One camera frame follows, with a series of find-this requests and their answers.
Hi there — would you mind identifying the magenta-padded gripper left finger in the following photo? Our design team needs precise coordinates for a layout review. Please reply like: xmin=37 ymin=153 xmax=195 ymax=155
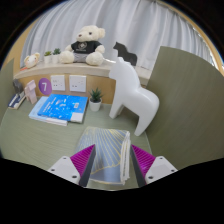
xmin=47 ymin=143 xmax=97 ymax=188

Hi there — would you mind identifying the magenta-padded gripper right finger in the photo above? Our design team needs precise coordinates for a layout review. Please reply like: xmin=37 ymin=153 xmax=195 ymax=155
xmin=129 ymin=144 xmax=179 ymax=188

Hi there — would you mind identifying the blue towel with yellow print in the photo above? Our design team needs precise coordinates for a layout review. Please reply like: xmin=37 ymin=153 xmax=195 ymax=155
xmin=73 ymin=126 xmax=132 ymax=186

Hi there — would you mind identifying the bright blue book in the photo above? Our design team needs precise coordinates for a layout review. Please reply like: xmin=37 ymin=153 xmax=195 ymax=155
xmin=37 ymin=93 xmax=89 ymax=124

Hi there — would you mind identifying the green partition panel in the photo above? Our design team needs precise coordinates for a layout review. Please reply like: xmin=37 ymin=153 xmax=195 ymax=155
xmin=145 ymin=45 xmax=224 ymax=171
xmin=0 ymin=59 xmax=15 ymax=118

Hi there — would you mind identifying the spiky potted plant white pot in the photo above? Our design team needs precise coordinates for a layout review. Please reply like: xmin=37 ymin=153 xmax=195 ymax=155
xmin=88 ymin=87 xmax=104 ymax=112

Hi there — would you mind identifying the large white horse figure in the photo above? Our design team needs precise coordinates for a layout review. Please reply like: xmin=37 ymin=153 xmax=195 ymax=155
xmin=108 ymin=56 xmax=160 ymax=137

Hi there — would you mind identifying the pink horse figure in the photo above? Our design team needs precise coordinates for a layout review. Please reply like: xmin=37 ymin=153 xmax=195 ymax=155
xmin=23 ymin=79 xmax=38 ymax=105

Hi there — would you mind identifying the dark blue notebook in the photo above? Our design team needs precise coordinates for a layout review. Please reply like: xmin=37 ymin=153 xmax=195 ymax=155
xmin=7 ymin=91 xmax=27 ymax=110

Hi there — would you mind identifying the round purple number sign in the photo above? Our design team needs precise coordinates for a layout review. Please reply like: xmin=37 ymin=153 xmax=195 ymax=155
xmin=37 ymin=77 xmax=53 ymax=97

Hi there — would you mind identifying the dark grey horse figure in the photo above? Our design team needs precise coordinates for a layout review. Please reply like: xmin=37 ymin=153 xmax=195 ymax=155
xmin=12 ymin=78 xmax=25 ymax=96

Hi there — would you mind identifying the wooden back ledge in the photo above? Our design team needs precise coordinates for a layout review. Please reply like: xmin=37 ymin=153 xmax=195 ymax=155
xmin=13 ymin=61 xmax=151 ymax=104

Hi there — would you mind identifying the small potted plant white pot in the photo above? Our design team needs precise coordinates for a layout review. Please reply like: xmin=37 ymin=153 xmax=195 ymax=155
xmin=43 ymin=50 xmax=53 ymax=65
xmin=51 ymin=48 xmax=62 ymax=65

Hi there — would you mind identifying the cream and orange plush toy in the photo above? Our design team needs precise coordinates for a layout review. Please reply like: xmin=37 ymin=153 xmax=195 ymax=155
xmin=23 ymin=52 xmax=41 ymax=69

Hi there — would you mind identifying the black horse figure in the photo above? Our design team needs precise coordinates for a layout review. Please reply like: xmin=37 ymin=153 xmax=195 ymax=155
xmin=112 ymin=41 xmax=138 ymax=67

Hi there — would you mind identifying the cream teddy bear black shirt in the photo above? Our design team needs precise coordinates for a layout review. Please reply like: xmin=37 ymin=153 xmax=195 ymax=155
xmin=58 ymin=25 xmax=106 ymax=67

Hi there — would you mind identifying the white grey curtain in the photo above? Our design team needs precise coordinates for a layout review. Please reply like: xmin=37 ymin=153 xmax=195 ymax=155
xmin=19 ymin=0 xmax=214 ymax=73

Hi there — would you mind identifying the white wall socket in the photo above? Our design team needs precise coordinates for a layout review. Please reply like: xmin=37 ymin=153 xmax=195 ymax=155
xmin=49 ymin=74 xmax=66 ymax=92
xmin=68 ymin=74 xmax=88 ymax=93

